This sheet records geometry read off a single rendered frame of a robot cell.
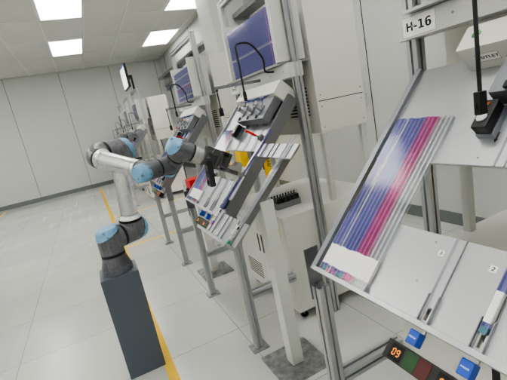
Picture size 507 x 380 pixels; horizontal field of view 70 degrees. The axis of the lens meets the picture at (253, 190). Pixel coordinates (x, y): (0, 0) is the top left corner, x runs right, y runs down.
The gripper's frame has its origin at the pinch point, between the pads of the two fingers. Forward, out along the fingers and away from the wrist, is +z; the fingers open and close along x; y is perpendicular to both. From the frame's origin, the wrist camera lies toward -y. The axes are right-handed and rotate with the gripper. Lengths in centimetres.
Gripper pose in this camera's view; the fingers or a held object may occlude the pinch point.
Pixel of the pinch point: (241, 176)
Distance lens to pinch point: 161.7
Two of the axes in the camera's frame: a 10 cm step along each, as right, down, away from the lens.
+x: -4.2, -1.1, 9.0
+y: 3.2, -9.5, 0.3
